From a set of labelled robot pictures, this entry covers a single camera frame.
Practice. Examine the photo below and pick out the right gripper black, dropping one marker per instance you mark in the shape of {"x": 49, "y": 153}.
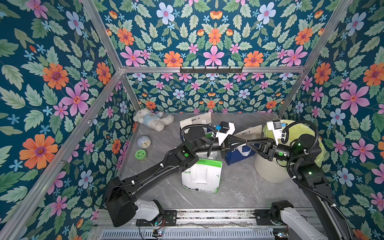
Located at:
{"x": 270, "y": 148}

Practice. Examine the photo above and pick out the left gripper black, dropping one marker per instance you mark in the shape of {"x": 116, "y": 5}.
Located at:
{"x": 224, "y": 149}

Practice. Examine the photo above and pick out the bag white receipt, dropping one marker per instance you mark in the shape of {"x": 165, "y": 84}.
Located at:
{"x": 192, "y": 121}

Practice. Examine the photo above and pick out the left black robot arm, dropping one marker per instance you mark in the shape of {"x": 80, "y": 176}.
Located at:
{"x": 121, "y": 196}

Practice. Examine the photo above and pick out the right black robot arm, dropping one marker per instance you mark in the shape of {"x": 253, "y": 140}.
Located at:
{"x": 298, "y": 145}

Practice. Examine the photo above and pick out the right blue white bag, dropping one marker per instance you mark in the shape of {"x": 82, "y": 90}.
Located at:
{"x": 243, "y": 152}

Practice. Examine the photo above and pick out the blue white bag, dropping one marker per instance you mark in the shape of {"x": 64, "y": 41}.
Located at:
{"x": 205, "y": 119}
{"x": 243, "y": 152}

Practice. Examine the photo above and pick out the white trash bin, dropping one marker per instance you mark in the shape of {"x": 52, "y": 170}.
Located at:
{"x": 271, "y": 171}

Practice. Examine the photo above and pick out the rear blue white bag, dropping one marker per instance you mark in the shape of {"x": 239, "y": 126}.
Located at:
{"x": 205, "y": 119}

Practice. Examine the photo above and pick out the front green white bag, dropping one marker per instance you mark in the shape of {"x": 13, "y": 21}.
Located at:
{"x": 203, "y": 176}

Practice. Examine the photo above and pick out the yellow-green bin liner bag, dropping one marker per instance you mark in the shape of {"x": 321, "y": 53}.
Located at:
{"x": 295, "y": 132}

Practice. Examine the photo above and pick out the white blue plush bear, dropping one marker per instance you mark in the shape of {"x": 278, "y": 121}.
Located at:
{"x": 156, "y": 121}

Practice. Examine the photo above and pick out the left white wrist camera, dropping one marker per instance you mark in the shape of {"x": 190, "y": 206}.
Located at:
{"x": 224, "y": 129}

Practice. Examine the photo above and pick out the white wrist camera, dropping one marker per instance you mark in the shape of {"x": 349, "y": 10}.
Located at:
{"x": 276, "y": 127}
{"x": 224, "y": 129}

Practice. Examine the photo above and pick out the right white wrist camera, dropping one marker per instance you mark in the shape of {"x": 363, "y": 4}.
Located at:
{"x": 276, "y": 127}

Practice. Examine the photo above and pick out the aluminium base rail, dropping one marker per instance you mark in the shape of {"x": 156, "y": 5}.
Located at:
{"x": 231, "y": 217}

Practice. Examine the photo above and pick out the black wall hook rail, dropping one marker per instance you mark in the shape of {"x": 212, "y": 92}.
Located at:
{"x": 210, "y": 70}

